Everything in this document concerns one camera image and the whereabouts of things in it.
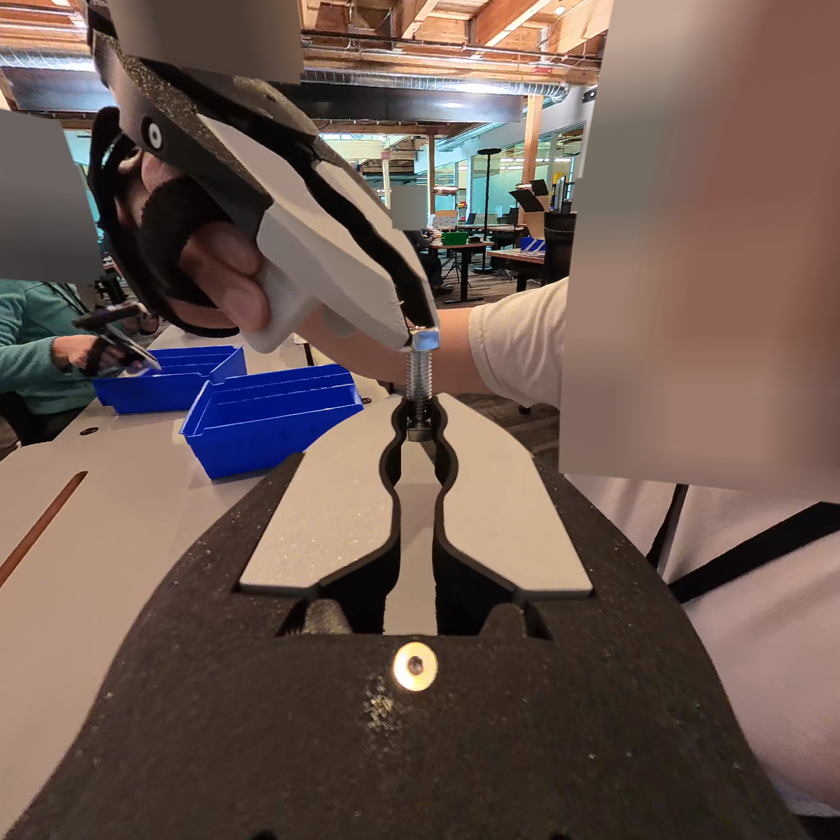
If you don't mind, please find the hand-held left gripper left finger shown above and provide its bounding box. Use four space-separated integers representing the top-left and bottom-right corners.
237 394 408 634

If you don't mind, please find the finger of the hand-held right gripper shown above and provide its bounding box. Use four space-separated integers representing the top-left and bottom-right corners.
195 113 414 355
313 158 441 332

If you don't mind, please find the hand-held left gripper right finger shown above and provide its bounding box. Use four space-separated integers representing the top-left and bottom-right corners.
431 393 595 635

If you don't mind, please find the blue plastic bin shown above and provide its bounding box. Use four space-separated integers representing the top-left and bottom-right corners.
95 346 248 416
182 365 366 481

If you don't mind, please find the silver hex bolt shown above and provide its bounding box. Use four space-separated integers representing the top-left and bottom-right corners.
406 326 443 421

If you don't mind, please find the person's right forearm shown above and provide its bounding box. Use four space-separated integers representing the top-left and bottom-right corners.
296 309 489 397

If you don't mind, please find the person's right hand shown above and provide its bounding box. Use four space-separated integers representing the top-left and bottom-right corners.
125 151 345 366

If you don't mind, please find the wooden desk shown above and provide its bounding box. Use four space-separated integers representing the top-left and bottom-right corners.
431 239 496 305

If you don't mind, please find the black mesh chair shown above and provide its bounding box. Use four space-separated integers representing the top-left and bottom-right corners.
542 210 580 284

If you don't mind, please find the black shoulder strap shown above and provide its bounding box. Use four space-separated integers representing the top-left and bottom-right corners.
647 486 840 607

